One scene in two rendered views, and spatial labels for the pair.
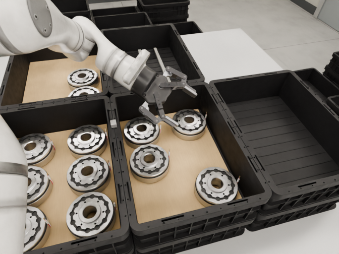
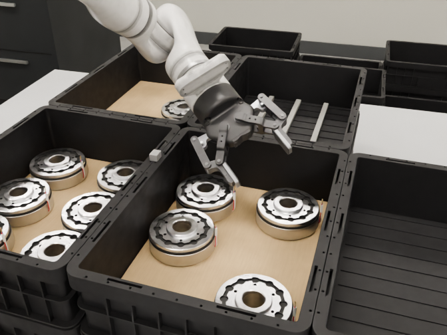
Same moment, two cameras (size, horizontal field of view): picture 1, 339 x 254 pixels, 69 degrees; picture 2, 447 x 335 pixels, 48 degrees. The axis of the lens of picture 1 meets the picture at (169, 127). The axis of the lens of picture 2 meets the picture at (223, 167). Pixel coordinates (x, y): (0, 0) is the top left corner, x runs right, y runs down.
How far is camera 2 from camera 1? 36 cm
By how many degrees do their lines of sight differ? 30
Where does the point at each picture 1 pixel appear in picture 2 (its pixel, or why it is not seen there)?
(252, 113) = (431, 244)
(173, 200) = not seen: hidden behind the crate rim
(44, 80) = (139, 103)
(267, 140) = (422, 294)
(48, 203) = (28, 230)
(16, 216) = not seen: outside the picture
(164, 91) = (239, 127)
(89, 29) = (171, 19)
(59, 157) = (82, 188)
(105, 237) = (29, 262)
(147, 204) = not seen: hidden behind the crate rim
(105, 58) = (175, 59)
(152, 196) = (152, 280)
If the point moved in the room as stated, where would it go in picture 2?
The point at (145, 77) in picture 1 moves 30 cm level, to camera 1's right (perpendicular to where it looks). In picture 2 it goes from (214, 95) to (412, 153)
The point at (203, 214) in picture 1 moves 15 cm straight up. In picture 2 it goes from (168, 299) to (159, 189)
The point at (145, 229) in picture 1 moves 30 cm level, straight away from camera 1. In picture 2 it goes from (79, 276) to (190, 155)
